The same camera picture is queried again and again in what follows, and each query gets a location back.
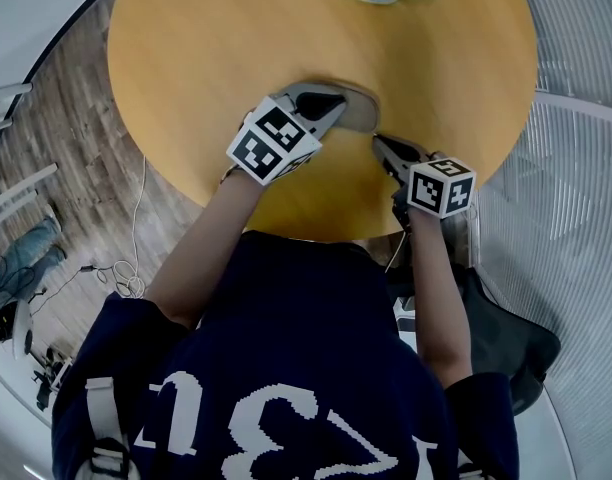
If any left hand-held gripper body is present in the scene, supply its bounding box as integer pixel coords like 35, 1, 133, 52
225, 92, 324, 187

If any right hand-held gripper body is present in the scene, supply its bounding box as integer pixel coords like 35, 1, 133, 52
390, 156, 478, 219

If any grey-brown fabric pouch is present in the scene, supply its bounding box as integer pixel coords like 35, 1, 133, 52
330, 85, 382, 134

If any person's left forearm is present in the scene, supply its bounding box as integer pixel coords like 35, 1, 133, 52
144, 170, 267, 330

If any person's right forearm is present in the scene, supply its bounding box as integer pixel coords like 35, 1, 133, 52
408, 206, 475, 389

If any black mesh office chair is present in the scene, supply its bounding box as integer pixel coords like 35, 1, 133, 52
385, 252, 562, 417

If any navy printed sweatshirt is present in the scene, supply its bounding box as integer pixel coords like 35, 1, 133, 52
50, 230, 520, 480

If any white metal desk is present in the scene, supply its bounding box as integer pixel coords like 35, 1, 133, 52
0, 82, 60, 232

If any grey office chair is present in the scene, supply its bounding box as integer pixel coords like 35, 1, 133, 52
13, 297, 36, 362

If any thin gripper cable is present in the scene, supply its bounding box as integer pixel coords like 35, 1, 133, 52
383, 230, 410, 272

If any long white cable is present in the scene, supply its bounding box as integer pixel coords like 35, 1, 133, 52
98, 155, 150, 299

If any thin black floor cable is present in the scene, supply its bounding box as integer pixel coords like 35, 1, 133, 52
28, 263, 100, 319

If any grey shoulder strap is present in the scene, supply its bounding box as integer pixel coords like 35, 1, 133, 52
85, 376, 137, 480

